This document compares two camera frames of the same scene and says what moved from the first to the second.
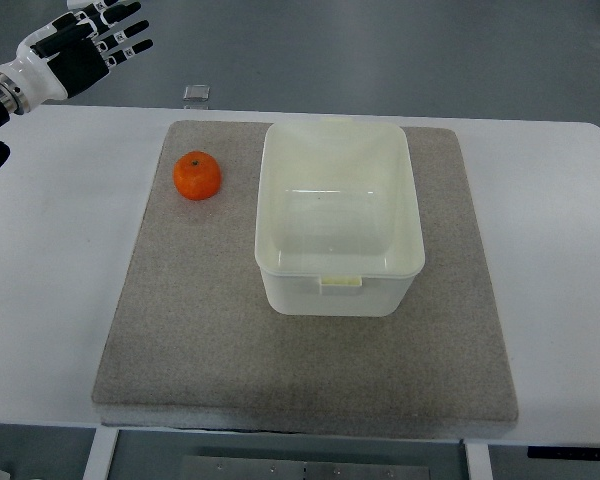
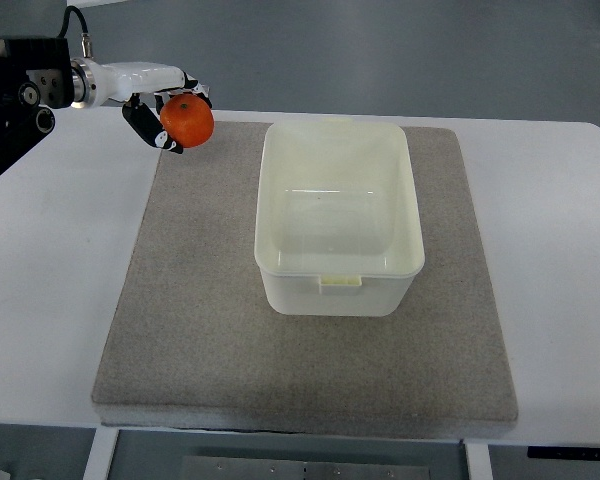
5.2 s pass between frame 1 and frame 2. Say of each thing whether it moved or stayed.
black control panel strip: stayed
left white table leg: stayed
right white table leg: stayed
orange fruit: moved
